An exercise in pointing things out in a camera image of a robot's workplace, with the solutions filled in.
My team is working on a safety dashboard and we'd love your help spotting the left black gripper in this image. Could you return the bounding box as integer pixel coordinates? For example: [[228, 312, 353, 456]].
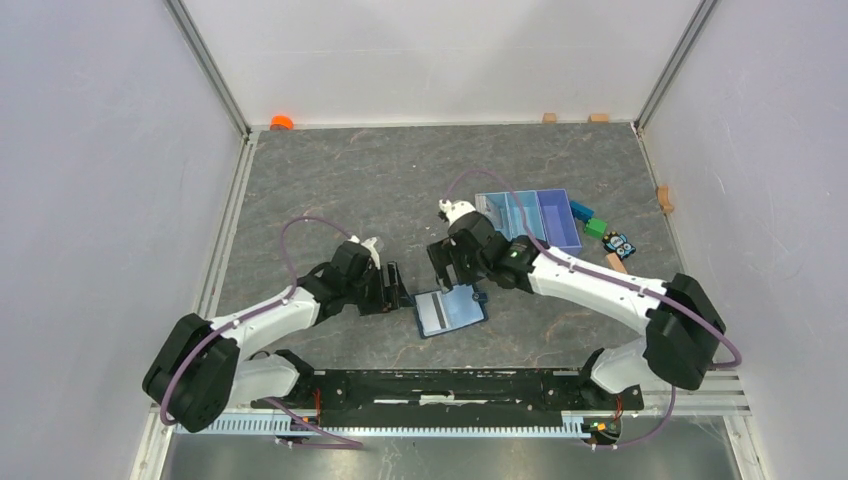
[[344, 261, 415, 316]]

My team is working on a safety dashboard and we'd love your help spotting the grey credit card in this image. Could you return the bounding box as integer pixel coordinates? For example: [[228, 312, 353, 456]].
[[420, 292, 449, 334]]

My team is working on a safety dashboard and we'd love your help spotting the blue card holder wallet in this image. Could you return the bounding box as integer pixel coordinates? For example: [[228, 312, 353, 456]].
[[413, 285, 488, 338]]

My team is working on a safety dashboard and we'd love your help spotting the blue purple three-bin tray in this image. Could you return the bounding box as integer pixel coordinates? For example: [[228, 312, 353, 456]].
[[474, 189, 582, 256]]

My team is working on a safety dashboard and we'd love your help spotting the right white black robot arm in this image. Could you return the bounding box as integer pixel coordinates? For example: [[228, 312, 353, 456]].
[[426, 212, 726, 408]]

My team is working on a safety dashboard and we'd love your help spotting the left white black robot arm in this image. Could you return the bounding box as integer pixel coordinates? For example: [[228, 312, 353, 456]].
[[142, 238, 413, 433]]

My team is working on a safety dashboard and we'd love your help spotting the blue toy brick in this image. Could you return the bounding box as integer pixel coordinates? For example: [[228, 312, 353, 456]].
[[569, 201, 594, 223]]

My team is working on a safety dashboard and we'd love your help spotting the green toy brick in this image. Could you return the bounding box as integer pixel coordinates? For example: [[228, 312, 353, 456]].
[[584, 217, 608, 239]]

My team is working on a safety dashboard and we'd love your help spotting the wooden stick block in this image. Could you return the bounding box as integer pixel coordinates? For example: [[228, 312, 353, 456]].
[[605, 253, 628, 274]]

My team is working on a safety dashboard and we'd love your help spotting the black owl pattern block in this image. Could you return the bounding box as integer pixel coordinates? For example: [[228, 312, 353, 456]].
[[602, 231, 636, 260]]

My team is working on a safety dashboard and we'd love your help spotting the orange round cap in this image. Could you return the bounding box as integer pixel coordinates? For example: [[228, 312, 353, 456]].
[[269, 115, 294, 131]]

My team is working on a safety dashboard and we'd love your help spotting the small wooden block right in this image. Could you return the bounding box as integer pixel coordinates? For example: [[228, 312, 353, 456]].
[[588, 113, 610, 123]]

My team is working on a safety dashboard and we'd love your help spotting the curved wooden piece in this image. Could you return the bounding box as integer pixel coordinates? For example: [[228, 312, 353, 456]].
[[656, 185, 675, 215]]

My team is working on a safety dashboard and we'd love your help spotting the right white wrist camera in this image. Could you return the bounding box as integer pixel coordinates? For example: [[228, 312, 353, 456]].
[[438, 199, 477, 226]]

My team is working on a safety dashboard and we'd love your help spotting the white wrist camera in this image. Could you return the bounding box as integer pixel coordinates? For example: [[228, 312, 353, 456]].
[[438, 199, 477, 226], [359, 236, 384, 270]]

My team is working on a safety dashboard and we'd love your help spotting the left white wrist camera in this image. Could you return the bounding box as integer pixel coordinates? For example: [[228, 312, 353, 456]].
[[359, 236, 384, 270]]

